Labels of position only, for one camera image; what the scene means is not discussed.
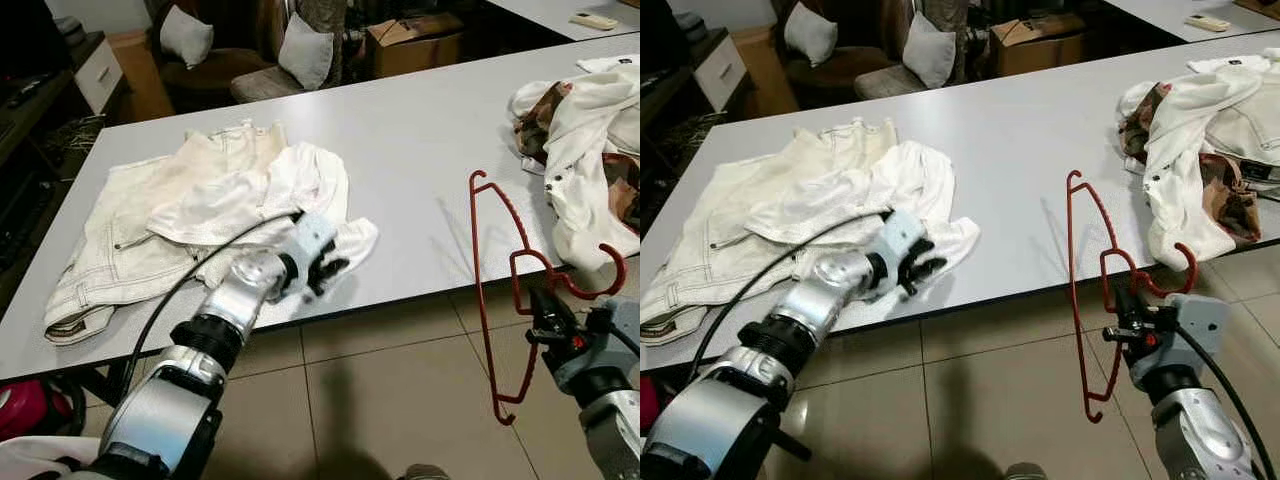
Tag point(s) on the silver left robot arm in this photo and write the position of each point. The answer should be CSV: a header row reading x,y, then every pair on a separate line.
x,y
160,415
720,420

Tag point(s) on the pink round object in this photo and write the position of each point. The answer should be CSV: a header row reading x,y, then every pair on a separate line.
x,y
30,408
648,400

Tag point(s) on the brown patterned garment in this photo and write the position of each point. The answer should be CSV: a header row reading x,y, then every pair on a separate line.
x,y
530,120
1232,200

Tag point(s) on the white denim jacket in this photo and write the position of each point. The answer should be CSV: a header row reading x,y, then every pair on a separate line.
x,y
585,130
1185,140

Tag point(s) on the cream denim garment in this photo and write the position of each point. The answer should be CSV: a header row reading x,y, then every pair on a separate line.
x,y
720,250
110,260

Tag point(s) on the grey seat chair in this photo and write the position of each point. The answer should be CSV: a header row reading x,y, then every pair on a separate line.
x,y
265,88
890,85

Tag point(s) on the brown wooden chair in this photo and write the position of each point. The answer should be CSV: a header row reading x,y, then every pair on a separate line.
x,y
205,72
830,70

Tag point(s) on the black media shelf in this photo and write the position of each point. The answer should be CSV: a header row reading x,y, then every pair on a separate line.
x,y
30,150
660,120

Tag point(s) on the white pillow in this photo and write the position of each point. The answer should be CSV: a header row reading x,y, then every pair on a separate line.
x,y
187,35
810,32
928,50
305,52

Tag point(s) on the brown cardboard box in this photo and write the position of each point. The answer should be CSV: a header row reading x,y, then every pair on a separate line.
x,y
1040,42
415,45
1258,6

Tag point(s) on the black table leg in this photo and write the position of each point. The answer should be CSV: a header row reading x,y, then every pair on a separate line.
x,y
100,385

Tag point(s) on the white drawer cabinet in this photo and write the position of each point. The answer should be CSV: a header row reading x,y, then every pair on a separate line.
x,y
720,70
100,72

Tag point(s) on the cream remote control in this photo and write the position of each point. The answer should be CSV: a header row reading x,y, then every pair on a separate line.
x,y
1208,22
595,20

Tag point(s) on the white patterned fabric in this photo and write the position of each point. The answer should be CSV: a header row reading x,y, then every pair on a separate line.
x,y
35,458

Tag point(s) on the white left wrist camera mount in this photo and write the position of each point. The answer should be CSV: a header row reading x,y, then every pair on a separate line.
x,y
900,235
312,238

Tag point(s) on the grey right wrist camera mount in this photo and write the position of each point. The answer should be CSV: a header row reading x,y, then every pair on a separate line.
x,y
1195,330
612,350

